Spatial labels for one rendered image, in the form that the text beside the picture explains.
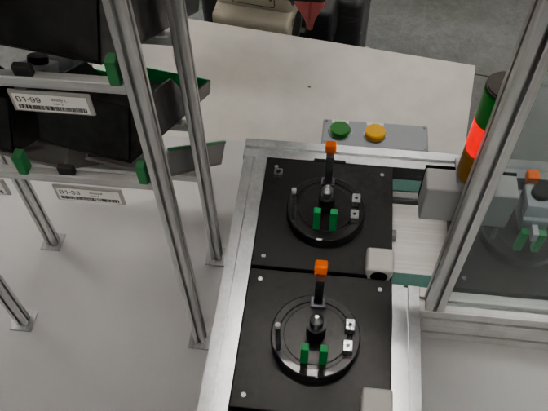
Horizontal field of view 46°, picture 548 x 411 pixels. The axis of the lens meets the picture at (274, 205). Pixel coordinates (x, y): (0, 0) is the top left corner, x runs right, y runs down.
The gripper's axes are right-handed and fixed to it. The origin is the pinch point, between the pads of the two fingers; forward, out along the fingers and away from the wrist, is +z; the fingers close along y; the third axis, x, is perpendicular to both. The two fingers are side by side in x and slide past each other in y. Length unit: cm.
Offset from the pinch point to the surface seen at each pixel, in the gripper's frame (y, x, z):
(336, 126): 5.7, 3.0, 26.4
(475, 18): 65, 172, 120
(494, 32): 72, 163, 120
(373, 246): 13.9, -24.3, 27.3
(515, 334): 39, -35, 34
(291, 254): 0.0, -27.6, 27.3
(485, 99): 22.2, -32.4, -15.6
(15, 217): -57, -18, 38
